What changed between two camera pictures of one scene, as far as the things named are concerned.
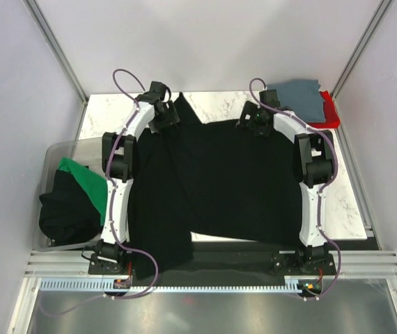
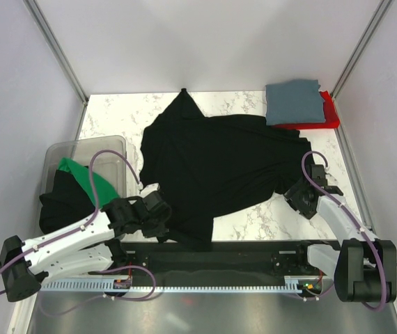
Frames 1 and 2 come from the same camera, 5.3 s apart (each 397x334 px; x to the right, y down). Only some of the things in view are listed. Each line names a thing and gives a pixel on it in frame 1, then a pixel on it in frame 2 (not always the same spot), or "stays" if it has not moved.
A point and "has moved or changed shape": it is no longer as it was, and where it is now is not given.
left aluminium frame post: [53, 42] stays
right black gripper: [250, 108] -> [293, 194]
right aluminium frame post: [383, 10] stays
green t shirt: [95, 184] stays
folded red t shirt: [332, 120] stays
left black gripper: [171, 119] -> [159, 230]
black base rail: [223, 260] stays
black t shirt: [209, 179] has moved or changed shape
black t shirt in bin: [67, 215] stays
